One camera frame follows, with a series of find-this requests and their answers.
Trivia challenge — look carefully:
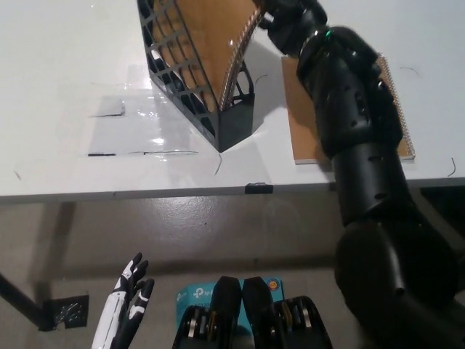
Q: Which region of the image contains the black tape piece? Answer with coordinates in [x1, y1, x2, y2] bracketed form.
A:
[245, 181, 274, 193]

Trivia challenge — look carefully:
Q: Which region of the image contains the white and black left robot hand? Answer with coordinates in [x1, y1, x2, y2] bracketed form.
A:
[90, 252, 155, 349]

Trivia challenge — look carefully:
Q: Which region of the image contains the black slanted table leg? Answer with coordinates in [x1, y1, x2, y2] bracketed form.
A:
[0, 272, 48, 330]

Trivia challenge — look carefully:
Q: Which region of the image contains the black floor tape patch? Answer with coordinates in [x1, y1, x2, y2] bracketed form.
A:
[43, 294, 90, 332]

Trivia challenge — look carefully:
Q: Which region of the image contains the brown spiral notebook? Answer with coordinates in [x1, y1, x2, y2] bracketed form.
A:
[281, 52, 416, 165]

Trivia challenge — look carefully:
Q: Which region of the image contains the teal tp-link box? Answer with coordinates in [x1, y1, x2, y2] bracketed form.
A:
[175, 278, 283, 349]

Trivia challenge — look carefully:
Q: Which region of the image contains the brown notebook with plastic cover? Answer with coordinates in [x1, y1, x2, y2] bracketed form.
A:
[150, 0, 266, 110]

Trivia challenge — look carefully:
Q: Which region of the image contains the clear plastic sheet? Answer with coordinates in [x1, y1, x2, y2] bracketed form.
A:
[74, 65, 201, 157]

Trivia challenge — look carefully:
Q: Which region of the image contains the black mesh book holder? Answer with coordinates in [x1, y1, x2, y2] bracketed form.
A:
[137, 0, 256, 153]

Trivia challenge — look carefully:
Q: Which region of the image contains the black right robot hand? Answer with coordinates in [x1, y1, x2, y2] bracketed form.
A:
[259, 0, 328, 57]

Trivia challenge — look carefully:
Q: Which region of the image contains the black table frame leg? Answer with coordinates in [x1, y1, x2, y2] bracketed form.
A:
[420, 185, 465, 219]

